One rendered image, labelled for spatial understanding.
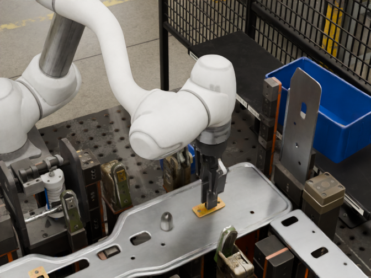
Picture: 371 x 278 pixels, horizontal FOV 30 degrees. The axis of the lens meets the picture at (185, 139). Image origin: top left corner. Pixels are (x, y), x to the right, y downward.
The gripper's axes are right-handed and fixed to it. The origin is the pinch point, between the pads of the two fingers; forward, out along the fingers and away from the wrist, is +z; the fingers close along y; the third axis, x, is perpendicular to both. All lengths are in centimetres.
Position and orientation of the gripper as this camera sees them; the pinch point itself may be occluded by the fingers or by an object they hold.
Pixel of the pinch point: (209, 194)
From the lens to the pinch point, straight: 178.6
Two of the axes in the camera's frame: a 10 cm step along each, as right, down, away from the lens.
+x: 8.6, -3.3, 3.9
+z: 0.0, 7.6, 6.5
